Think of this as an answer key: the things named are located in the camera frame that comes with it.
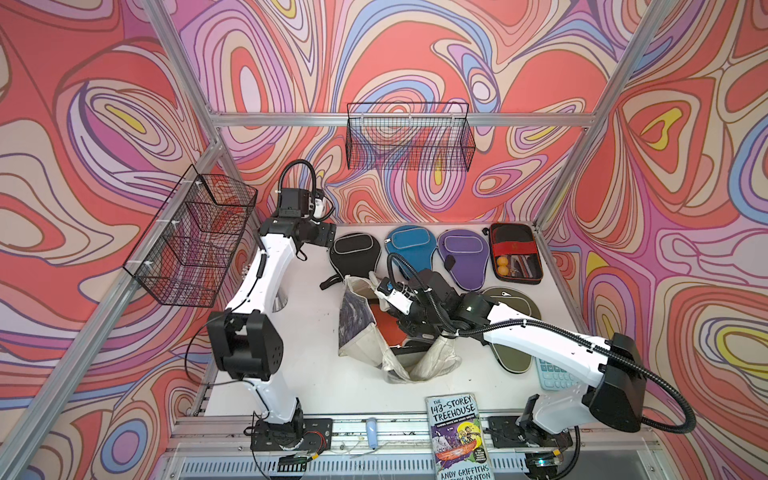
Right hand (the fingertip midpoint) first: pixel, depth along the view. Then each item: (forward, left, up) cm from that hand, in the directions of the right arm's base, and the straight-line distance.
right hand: (394, 317), depth 76 cm
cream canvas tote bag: (-5, +9, -2) cm, 10 cm away
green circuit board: (-28, +26, -19) cm, 43 cm away
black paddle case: (+31, +13, -11) cm, 36 cm away
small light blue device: (-23, +7, -15) cm, 28 cm away
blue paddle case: (+35, -8, -12) cm, 38 cm away
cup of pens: (+14, +36, -13) cm, 41 cm away
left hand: (+26, +20, +7) cm, 33 cm away
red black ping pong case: (+32, -46, -15) cm, 58 cm away
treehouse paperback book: (-25, -15, -16) cm, 33 cm away
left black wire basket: (+24, +60, +4) cm, 65 cm away
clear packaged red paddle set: (-8, +1, +6) cm, 9 cm away
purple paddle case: (+33, -28, -16) cm, 46 cm away
